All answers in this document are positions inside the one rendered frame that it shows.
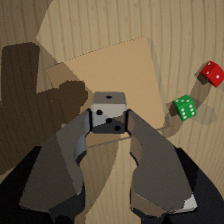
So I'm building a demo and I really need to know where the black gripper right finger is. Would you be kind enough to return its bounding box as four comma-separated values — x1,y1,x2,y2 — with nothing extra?
125,109,224,224

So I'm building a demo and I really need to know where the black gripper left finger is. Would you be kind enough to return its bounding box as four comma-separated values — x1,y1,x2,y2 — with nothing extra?
0,108,92,224

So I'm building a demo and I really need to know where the tan flat mat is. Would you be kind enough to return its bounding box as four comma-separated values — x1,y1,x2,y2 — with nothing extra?
45,36,166,147

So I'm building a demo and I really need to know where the white die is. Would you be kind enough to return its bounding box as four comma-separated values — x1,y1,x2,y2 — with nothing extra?
91,92,127,134

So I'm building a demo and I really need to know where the red die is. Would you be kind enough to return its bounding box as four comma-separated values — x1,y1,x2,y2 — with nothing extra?
200,61,224,87

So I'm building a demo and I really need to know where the green die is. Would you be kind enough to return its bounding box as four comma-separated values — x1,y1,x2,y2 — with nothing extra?
173,95,197,121

